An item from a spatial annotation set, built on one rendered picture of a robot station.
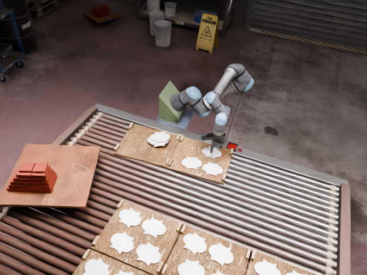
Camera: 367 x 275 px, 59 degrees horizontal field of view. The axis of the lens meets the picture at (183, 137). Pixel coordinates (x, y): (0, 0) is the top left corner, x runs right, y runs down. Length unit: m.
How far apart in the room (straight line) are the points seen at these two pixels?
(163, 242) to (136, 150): 0.77
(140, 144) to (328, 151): 2.56
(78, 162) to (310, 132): 3.10
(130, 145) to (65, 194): 0.64
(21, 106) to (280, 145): 3.30
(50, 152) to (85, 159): 0.25
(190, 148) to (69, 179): 0.89
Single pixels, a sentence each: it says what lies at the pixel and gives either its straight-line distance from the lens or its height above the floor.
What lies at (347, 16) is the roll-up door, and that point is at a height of 0.61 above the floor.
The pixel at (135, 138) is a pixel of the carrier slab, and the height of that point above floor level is 0.94.
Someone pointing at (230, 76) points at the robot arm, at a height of 1.41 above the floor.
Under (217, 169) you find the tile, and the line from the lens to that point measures 2.30.
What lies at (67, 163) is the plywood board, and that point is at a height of 1.04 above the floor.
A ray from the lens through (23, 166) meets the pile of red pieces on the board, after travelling 2.05.
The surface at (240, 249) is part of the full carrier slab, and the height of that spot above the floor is 0.94.
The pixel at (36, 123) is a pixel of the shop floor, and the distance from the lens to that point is 4.32.
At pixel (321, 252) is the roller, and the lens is 2.16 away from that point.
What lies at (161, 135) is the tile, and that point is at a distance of 2.47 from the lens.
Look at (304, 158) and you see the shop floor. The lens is 4.06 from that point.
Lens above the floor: 2.62
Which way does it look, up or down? 42 degrees down
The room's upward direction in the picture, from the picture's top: 5 degrees clockwise
